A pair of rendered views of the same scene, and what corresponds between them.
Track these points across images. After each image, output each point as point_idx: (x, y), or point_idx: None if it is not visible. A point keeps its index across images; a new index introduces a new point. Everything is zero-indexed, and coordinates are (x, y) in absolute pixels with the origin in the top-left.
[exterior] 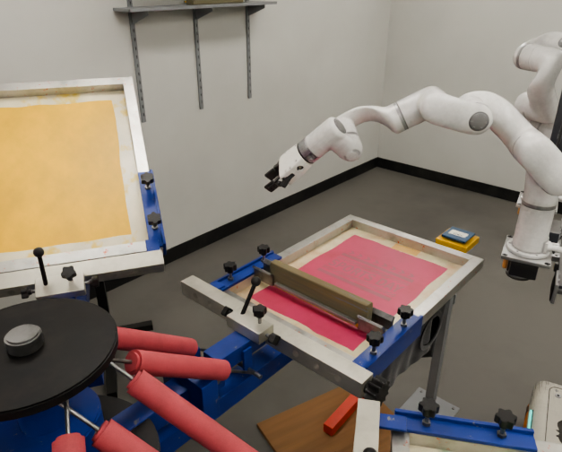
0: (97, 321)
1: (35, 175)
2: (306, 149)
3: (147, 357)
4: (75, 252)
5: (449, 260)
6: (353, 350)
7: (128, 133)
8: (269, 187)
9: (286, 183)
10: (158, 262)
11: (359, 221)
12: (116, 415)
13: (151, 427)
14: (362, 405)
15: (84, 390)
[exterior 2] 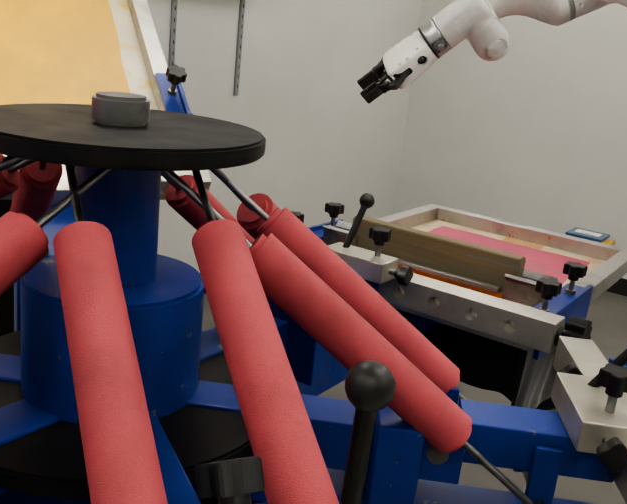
0: (216, 122)
1: None
2: (435, 31)
3: (276, 206)
4: None
5: (588, 255)
6: None
7: (131, 30)
8: (368, 93)
9: (399, 82)
10: (202, 178)
11: (449, 210)
12: None
13: None
14: (570, 342)
15: (164, 258)
